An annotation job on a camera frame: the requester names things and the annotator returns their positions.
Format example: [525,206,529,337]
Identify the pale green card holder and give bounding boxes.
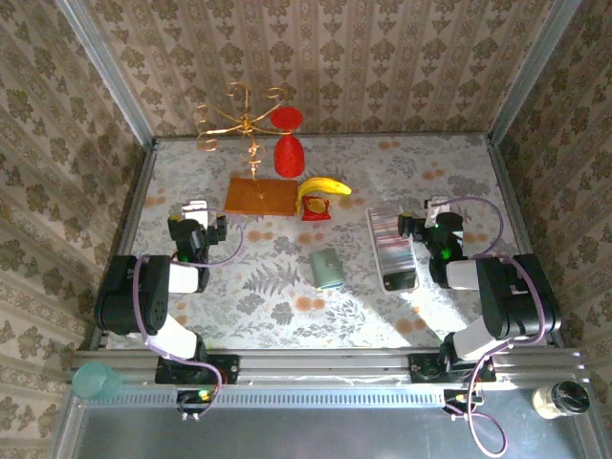
[309,248,344,291]

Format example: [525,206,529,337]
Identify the white tray of striped cards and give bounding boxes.
[365,203,421,294]

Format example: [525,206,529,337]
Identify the floral patterned tablecloth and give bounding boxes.
[107,133,551,350]

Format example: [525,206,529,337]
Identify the yellow banana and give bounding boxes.
[295,176,353,215]

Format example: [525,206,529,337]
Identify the red snack bag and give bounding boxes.
[300,194,333,222]

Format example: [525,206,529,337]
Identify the red hourglass goblet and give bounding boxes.
[269,105,306,178]

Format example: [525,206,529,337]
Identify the teal plastic cup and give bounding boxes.
[71,361,124,402]

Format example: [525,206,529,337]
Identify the glass jar black lid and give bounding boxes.
[533,381,590,421]

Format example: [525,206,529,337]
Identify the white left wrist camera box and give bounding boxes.
[181,200,210,226]

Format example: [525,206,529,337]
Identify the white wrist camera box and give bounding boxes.
[181,200,210,226]
[425,195,453,219]

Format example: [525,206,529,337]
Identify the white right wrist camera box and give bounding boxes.
[425,195,453,219]

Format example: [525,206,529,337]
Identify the gold wire stand wooden base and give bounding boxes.
[192,80,300,217]

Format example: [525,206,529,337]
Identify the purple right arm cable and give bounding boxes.
[429,196,546,458]

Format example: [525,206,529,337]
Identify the aluminium table side rail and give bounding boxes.
[114,141,159,262]
[485,136,535,262]

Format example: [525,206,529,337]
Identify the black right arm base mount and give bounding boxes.
[408,353,496,383]

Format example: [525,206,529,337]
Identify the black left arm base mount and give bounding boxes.
[155,353,239,386]

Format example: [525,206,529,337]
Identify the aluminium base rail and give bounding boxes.
[71,347,587,386]

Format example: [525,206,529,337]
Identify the aluminium frame post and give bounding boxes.
[487,0,582,144]
[55,0,158,150]

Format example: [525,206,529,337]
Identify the slotted grey cable duct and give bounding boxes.
[78,384,448,407]

